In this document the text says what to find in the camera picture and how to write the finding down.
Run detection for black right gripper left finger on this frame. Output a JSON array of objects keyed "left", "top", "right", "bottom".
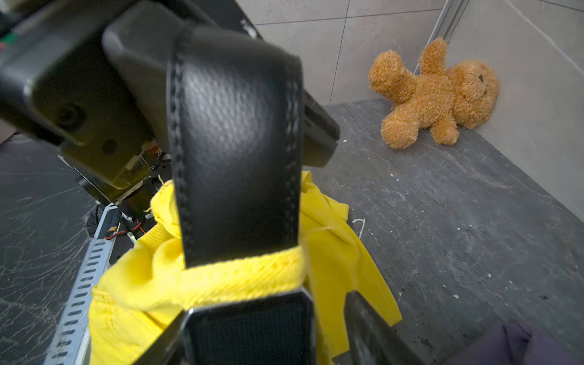
[{"left": 137, "top": 288, "right": 316, "bottom": 364}]

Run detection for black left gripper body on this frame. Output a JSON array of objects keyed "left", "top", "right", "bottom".
[{"left": 1, "top": 1, "right": 340, "bottom": 202}]

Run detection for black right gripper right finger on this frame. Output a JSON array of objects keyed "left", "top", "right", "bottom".
[{"left": 344, "top": 291, "right": 424, "bottom": 365}]

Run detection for yellow trousers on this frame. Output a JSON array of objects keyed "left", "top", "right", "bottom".
[{"left": 88, "top": 171, "right": 402, "bottom": 364}]

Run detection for purple trousers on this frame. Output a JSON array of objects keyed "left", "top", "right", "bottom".
[{"left": 445, "top": 319, "right": 580, "bottom": 365}]

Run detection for brown teddy bear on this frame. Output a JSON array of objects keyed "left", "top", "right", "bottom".
[{"left": 368, "top": 38, "right": 500, "bottom": 150}]

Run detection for metal base rail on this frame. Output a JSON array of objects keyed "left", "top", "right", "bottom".
[{"left": 44, "top": 205, "right": 120, "bottom": 364}]

